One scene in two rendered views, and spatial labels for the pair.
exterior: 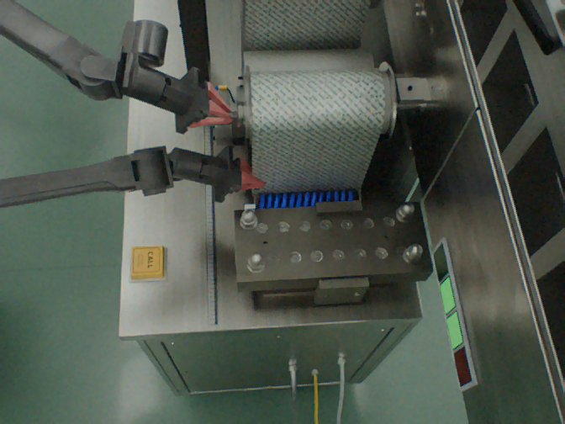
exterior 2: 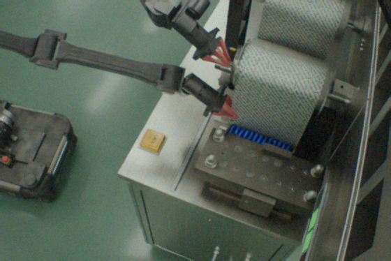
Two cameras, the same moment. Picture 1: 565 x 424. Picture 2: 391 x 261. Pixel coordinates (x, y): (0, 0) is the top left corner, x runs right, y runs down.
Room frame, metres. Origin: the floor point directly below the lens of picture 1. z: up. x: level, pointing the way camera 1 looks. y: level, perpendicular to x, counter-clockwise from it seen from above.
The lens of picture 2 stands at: (-0.09, -0.19, 2.05)
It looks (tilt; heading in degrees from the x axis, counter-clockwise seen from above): 57 degrees down; 30
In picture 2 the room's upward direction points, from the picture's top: 3 degrees clockwise
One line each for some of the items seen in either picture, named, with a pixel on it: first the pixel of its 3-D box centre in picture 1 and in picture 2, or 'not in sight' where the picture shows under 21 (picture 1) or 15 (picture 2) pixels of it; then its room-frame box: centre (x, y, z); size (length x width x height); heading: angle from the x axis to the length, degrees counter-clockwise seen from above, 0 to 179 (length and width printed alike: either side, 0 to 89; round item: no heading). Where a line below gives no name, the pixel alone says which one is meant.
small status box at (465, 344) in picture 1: (452, 312); (311, 230); (0.32, -0.30, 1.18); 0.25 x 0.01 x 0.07; 10
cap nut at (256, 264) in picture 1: (256, 260); (211, 159); (0.42, 0.04, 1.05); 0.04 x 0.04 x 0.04
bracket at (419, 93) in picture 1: (412, 90); (343, 89); (0.70, -0.21, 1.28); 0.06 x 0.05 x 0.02; 100
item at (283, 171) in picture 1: (309, 172); (267, 120); (0.60, -0.05, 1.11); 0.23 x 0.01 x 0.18; 100
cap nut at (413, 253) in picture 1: (414, 251); (311, 195); (0.48, -0.27, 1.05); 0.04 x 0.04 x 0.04
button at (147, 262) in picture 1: (147, 262); (152, 140); (0.44, 0.28, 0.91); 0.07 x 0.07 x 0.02; 10
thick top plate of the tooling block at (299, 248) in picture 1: (330, 246); (262, 172); (0.49, -0.11, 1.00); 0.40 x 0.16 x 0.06; 100
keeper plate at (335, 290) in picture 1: (340, 292); (256, 204); (0.41, -0.14, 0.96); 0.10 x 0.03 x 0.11; 100
